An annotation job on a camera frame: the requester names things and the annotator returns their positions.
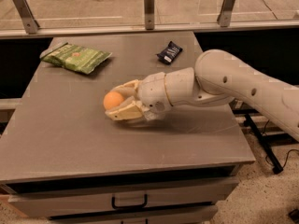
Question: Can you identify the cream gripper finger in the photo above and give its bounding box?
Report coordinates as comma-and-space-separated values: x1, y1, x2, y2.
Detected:
106, 97, 148, 121
112, 79, 141, 99

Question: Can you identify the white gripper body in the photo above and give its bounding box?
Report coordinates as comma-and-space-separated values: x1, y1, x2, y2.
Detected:
137, 72, 172, 120

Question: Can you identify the orange fruit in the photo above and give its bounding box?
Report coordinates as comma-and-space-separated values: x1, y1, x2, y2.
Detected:
103, 91, 124, 110

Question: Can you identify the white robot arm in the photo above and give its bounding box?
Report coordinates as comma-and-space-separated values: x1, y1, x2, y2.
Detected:
106, 49, 299, 140

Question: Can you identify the green jalapeno chip bag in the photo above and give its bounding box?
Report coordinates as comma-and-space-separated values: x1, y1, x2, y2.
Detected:
40, 42, 111, 75

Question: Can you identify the dark blue snack packet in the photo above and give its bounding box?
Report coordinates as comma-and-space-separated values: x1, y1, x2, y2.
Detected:
156, 41, 183, 65

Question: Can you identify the grey drawer cabinet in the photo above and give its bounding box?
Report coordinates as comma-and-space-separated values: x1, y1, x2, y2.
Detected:
0, 32, 254, 220

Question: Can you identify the lower grey drawer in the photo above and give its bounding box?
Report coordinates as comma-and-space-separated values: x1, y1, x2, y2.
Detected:
50, 205, 218, 224

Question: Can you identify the grey drawer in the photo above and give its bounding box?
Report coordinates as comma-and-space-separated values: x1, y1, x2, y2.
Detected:
50, 205, 218, 224
8, 176, 238, 217

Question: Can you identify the upper grey drawer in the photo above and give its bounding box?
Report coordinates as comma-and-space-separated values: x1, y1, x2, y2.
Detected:
8, 176, 238, 217

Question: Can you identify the black metal stand leg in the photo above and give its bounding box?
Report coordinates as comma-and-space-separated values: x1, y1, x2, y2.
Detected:
244, 114, 283, 175

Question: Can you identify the black drawer handle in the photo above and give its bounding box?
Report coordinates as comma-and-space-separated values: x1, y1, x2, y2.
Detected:
111, 194, 148, 210

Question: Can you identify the middle metal railing bracket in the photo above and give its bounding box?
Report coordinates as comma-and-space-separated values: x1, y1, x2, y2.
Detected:
144, 0, 155, 30

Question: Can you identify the metal railing bracket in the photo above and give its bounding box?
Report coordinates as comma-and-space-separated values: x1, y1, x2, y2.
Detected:
144, 0, 155, 30
217, 0, 235, 27
12, 0, 39, 35

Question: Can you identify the right metal railing bracket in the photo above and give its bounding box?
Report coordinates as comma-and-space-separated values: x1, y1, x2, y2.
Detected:
217, 0, 235, 27

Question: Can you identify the left metal railing bracket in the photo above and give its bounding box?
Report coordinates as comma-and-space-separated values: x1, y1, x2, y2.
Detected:
12, 0, 39, 35

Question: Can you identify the black cable behind glass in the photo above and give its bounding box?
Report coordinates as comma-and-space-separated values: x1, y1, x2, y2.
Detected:
257, 0, 278, 21

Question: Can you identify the black floor cable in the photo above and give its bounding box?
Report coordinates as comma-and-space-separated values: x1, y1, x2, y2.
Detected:
264, 148, 299, 170

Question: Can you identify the metal railing base rail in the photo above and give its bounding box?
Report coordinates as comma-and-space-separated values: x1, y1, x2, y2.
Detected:
0, 20, 299, 40

